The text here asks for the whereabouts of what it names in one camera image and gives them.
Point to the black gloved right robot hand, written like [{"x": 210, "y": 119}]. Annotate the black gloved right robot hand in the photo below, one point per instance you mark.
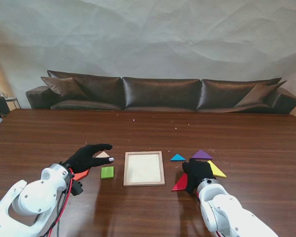
[{"x": 198, "y": 171}]

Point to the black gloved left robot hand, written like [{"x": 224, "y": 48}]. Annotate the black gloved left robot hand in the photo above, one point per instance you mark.
[{"x": 82, "y": 159}]

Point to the large yellow tangram triangle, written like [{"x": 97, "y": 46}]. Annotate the large yellow tangram triangle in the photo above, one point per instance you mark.
[{"x": 218, "y": 171}]

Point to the large red tangram triangle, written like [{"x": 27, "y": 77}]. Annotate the large red tangram triangle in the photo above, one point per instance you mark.
[{"x": 180, "y": 184}]

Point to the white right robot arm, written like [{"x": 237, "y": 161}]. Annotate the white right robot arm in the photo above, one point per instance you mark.
[{"x": 222, "y": 207}]

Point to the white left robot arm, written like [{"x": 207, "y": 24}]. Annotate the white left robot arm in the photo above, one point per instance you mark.
[{"x": 37, "y": 197}]

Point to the purple tangram triangle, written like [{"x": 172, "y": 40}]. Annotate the purple tangram triangle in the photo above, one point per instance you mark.
[{"x": 201, "y": 155}]

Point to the orange tangram parallelogram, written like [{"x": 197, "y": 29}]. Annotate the orange tangram parallelogram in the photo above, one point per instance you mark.
[{"x": 82, "y": 175}]

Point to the small beige tangram triangle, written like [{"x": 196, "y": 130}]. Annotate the small beige tangram triangle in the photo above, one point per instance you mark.
[{"x": 102, "y": 155}]

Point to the small blue tangram triangle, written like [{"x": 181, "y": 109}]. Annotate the small blue tangram triangle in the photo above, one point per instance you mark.
[{"x": 178, "y": 158}]

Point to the green tangram square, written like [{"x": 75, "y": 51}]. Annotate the green tangram square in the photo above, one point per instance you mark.
[{"x": 107, "y": 172}]

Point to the light wooden square tray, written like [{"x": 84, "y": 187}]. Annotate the light wooden square tray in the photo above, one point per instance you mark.
[{"x": 143, "y": 168}]

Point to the brown throw cushion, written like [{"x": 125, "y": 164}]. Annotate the brown throw cushion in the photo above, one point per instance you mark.
[
  {"x": 64, "y": 87},
  {"x": 257, "y": 95}
]

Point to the dark brown leather sofa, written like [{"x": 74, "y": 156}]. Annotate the dark brown leather sofa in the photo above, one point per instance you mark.
[{"x": 160, "y": 93}]

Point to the small metal side table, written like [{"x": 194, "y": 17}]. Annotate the small metal side table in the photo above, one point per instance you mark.
[{"x": 12, "y": 99}]

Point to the white crumpled backdrop sheet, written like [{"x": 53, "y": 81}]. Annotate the white crumpled backdrop sheet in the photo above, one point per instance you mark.
[{"x": 148, "y": 37}]

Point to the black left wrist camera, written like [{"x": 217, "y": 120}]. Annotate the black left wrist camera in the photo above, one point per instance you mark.
[{"x": 77, "y": 188}]

